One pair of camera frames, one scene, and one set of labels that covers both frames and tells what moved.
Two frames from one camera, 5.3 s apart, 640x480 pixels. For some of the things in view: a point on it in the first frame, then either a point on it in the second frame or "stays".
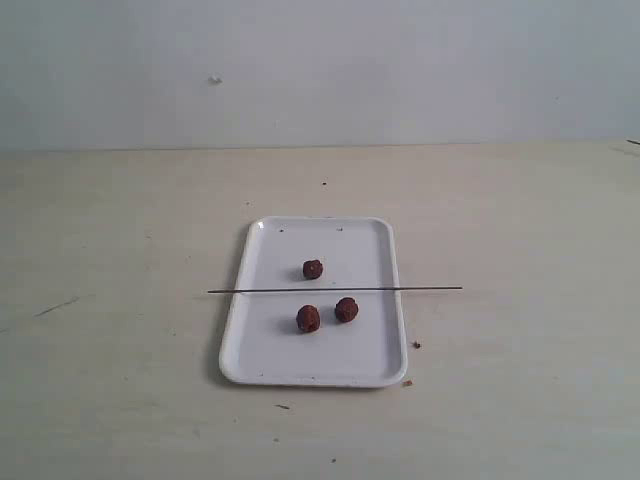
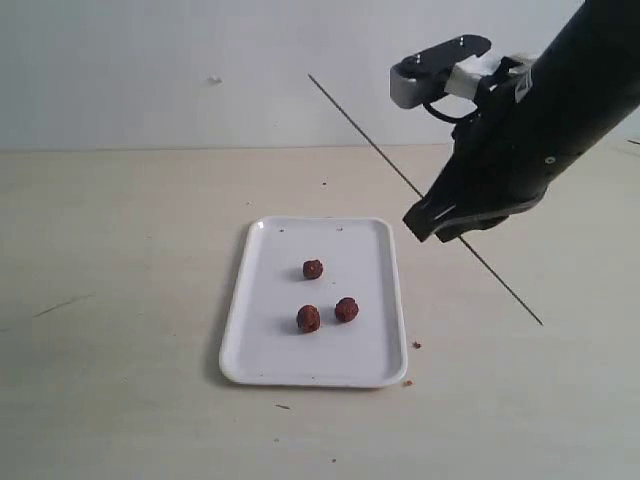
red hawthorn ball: (308, 318) stays
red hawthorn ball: (346, 309) stays
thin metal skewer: (335, 289) → (417, 190)
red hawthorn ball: (312, 269) stays
